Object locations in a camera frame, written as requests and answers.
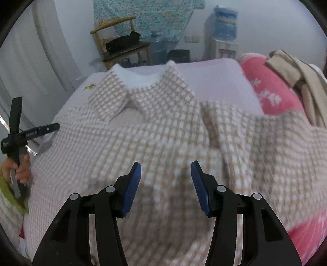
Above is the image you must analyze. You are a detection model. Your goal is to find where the wrapped blue water bottle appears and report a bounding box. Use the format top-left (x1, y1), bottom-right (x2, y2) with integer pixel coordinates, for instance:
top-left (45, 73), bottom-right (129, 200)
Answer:
top-left (213, 6), bottom-right (238, 41)

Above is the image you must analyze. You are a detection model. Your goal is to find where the person's left hand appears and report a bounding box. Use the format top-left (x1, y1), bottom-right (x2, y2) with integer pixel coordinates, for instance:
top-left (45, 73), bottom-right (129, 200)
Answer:
top-left (2, 154), bottom-right (31, 186)

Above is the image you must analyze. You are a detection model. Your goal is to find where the wooden chair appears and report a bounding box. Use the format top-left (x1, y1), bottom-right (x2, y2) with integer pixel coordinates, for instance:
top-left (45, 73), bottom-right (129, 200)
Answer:
top-left (90, 16), bottom-right (152, 71)

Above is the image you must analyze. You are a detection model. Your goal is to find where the person's left forearm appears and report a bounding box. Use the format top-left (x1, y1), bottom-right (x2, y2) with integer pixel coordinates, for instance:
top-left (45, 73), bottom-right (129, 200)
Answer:
top-left (0, 176), bottom-right (30, 231)

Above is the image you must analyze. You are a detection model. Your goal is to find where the black bag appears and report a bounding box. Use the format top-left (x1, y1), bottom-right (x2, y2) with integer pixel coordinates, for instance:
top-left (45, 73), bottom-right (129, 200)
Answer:
top-left (105, 31), bottom-right (140, 54)

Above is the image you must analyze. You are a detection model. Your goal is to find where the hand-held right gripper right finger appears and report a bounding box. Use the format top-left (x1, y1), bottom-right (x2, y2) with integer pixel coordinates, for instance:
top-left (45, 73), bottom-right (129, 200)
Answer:
top-left (191, 160), bottom-right (303, 266)

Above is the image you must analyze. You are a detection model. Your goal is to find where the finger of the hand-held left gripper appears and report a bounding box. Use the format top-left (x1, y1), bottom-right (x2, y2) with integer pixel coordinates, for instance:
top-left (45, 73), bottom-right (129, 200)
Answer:
top-left (22, 123), bottom-right (61, 141)

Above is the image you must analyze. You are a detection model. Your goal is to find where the beige white checkered blanket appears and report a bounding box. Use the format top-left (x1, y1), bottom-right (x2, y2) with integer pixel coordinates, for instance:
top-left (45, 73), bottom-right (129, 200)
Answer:
top-left (24, 64), bottom-right (327, 266)

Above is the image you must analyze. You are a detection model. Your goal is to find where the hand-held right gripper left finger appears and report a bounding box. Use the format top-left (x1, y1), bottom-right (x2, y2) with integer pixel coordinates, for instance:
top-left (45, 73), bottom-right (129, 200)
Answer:
top-left (32, 162), bottom-right (142, 266)

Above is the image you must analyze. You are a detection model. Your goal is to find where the pink floral blanket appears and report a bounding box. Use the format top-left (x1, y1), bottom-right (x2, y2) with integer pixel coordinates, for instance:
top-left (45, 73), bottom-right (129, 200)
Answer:
top-left (236, 52), bottom-right (327, 266)

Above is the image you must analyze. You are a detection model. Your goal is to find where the black trash bin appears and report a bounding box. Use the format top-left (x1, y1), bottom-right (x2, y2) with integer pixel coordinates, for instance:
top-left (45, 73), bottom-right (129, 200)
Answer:
top-left (167, 49), bottom-right (191, 63)

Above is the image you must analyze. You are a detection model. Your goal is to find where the beige clothes pile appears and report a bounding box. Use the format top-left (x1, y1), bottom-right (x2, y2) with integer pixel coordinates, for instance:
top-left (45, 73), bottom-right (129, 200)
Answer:
top-left (266, 50), bottom-right (327, 127)

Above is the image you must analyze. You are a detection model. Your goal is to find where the white curtain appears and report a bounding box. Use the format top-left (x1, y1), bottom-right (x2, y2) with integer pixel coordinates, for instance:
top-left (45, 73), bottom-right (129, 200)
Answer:
top-left (0, 0), bottom-right (82, 144)

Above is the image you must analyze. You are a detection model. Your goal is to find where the white garment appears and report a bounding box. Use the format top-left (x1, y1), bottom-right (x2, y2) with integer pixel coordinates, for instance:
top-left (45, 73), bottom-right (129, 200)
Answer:
top-left (308, 63), bottom-right (326, 76)

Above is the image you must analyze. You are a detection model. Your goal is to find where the teal floral cloth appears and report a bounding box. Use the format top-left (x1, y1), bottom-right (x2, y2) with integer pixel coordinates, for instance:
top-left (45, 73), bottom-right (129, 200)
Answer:
top-left (93, 0), bottom-right (206, 41)

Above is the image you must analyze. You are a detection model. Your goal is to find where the white water dispenser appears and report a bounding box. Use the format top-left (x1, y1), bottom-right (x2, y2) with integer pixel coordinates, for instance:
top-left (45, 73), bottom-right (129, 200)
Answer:
top-left (204, 13), bottom-right (239, 60)

